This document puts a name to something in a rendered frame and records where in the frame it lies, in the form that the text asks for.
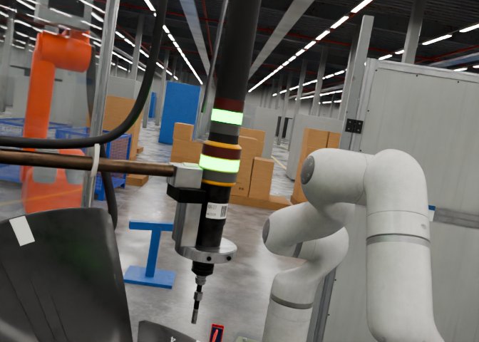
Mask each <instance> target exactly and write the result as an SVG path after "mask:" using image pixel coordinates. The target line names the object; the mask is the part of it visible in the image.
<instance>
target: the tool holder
mask: <svg viewBox="0 0 479 342"><path fill-rule="evenodd" d="M168 164H173V167H174V173H173V176H172V177H166V178H165V181H166V182H167V183H168V186H167V192H166V194H167V195H168V196H170V197H171V198H173V199H174V200H175V201H177V204H176V210H175V218H174V224H173V228H172V239H173V240H174V241H175V251H176V252H177V253H178V254H179V255H180V256H182V257H185V258H186V259H190V260H193V261H198V262H202V263H208V264H224V263H227V262H230V261H232V260H234V259H235V256H236V251H237V247H236V245H235V244H234V243H233V242H231V241H229V240H227V239H224V238H222V241H221V245H220V246H219V247H203V246H200V245H198V244H196V239H197V231H198V226H199V221H200V213H201V208H202V204H204V203H205V195H206V191H205V190H203V189H202V188H200V185H201V181H202V172H203V169H201V168H199V167H186V166H182V165H181V163H176V162H169V163H168Z"/></svg>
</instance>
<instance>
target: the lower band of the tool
mask: <svg viewBox="0 0 479 342"><path fill-rule="evenodd" d="M203 143H204V144H207V145H213V146H217V147H225V148H231V149H239V150H240V149H242V148H241V147H240V146H239V145H231V144H225V143H220V142H213V141H210V140H206V141H204V142H203ZM201 155H203V154H201ZM204 156H206V157H211V156H208V155H204ZM212 158H216V159H220V160H229V159H223V158H218V157H212ZM231 161H240V160H231ZM200 167H203V166H201V165H200ZM203 168H205V169H209V170H214V169H210V168H207V167H203ZM214 171H219V172H230V171H222V170H214ZM236 172H237V171H236ZM201 182H204V183H207V184H210V185H217V186H224V187H231V186H234V185H235V184H236V183H223V182H213V181H209V180H204V179H202V181H201Z"/></svg>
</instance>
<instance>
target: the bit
mask: <svg viewBox="0 0 479 342"><path fill-rule="evenodd" d="M202 297H203V291H202V285H197V289H196V290H195V292H194V296H193V299H194V300H195V303H194V308H193V312H192V320H191V323H192V324H196V323H197V316H198V311H199V306H200V301H201V300H202Z"/></svg>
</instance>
